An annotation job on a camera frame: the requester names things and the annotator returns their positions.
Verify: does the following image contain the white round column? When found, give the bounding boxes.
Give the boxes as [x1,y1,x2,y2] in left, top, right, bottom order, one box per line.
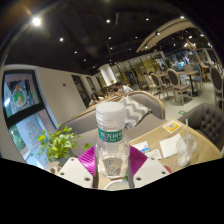
[98,63,118,87]

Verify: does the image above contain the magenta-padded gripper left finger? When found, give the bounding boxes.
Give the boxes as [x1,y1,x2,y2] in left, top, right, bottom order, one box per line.
[57,146,99,188]

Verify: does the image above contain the green potted plant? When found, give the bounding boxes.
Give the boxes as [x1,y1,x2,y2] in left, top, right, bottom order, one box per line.
[36,125,93,174]

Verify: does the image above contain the clear plastic water bottle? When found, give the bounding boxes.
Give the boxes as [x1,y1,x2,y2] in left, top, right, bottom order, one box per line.
[94,101,131,179]

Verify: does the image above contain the yellow printed card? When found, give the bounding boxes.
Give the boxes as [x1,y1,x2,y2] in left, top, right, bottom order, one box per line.
[162,119,183,134]

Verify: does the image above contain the dark grey tufted sofa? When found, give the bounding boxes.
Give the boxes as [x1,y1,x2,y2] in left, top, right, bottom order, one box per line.
[177,102,224,151]

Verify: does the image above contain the decorated window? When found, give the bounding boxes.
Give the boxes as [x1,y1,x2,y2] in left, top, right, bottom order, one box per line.
[1,69,58,161]

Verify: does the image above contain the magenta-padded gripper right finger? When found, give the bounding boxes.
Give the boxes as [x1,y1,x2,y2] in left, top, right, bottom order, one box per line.
[127,146,171,188]

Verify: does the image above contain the grey chevron pillow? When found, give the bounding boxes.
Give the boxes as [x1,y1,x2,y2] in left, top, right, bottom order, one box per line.
[119,95,152,129]

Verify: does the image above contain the ceiling spotlights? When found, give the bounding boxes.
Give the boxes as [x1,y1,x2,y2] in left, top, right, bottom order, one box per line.
[29,13,208,56]

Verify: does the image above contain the grey curved sofa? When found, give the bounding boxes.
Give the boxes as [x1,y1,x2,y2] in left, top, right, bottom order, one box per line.
[54,90,166,158]

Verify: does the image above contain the person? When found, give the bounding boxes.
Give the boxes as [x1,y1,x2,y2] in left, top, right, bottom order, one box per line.
[88,92,104,107]
[114,82,134,94]

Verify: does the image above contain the group of dining chairs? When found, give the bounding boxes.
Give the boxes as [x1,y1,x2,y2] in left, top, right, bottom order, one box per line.
[143,63,224,108]

